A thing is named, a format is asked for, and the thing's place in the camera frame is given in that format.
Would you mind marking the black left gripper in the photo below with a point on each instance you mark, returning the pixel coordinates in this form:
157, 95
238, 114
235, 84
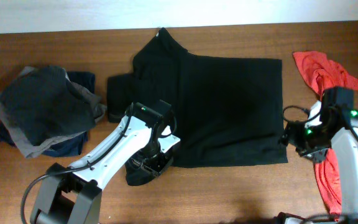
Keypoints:
156, 168

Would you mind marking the light grey folded garment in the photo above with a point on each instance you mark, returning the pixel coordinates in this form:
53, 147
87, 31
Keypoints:
20, 143

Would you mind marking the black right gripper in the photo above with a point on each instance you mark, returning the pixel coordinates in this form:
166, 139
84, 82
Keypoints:
291, 136

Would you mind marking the dark grey folded garment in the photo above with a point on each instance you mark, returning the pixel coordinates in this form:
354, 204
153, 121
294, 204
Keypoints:
44, 104

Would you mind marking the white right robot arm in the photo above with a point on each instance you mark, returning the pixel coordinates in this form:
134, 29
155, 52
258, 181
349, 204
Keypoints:
330, 127

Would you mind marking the red shirt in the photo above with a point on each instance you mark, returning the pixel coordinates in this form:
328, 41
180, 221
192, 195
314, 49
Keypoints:
321, 73

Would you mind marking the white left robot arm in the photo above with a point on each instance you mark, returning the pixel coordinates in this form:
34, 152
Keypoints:
144, 138

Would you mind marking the black shirt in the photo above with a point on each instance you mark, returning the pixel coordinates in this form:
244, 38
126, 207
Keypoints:
228, 110

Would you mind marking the navy folded garment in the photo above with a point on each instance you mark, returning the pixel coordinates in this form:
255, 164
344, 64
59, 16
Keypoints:
67, 149

